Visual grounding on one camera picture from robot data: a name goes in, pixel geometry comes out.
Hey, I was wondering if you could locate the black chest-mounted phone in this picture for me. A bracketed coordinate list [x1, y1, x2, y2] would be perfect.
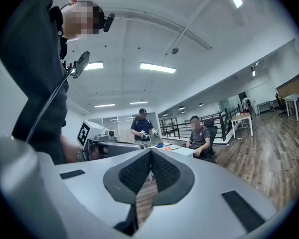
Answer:
[74, 50, 91, 80]

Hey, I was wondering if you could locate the black office chair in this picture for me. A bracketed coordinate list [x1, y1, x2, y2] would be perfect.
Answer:
[202, 119, 219, 159]
[274, 93, 289, 118]

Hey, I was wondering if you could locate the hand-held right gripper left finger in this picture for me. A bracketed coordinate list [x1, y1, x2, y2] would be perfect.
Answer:
[103, 148, 152, 206]

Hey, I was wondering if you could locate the wooden table with white legs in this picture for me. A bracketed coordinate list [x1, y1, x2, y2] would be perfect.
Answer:
[230, 112, 254, 139]

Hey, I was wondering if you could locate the person's left forearm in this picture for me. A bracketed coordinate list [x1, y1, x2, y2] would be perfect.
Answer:
[60, 134, 81, 163]

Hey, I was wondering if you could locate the black metal railing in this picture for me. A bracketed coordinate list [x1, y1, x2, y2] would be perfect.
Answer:
[158, 107, 241, 142]

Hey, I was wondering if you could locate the person's black shirt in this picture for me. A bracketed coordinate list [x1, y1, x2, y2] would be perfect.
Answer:
[0, 0, 70, 165]

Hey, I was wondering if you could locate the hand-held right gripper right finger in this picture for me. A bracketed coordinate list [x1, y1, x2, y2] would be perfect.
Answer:
[150, 148, 196, 207]

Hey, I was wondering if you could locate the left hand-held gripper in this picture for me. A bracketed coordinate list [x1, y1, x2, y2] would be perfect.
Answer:
[76, 119, 146, 162]

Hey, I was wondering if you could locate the dark shelf unit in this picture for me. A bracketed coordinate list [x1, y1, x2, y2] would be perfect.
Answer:
[158, 117, 179, 138]

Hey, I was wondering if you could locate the black head camera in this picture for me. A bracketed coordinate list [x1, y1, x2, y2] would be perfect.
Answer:
[103, 13, 116, 33]

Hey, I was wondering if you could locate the person's face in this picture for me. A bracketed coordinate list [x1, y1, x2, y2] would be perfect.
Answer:
[61, 0, 101, 41]

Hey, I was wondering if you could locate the small white desk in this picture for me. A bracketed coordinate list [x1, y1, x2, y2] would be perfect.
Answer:
[257, 100, 275, 116]

